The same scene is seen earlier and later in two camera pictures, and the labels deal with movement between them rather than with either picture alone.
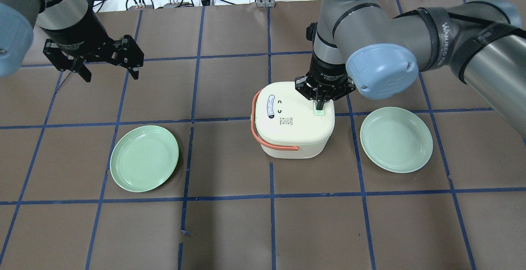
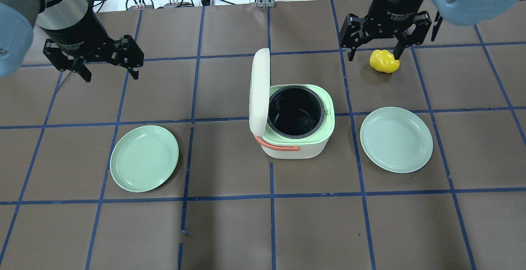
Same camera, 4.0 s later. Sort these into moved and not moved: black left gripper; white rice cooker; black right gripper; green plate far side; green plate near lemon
Moved: white rice cooker; black right gripper
Not moved: green plate far side; black left gripper; green plate near lemon
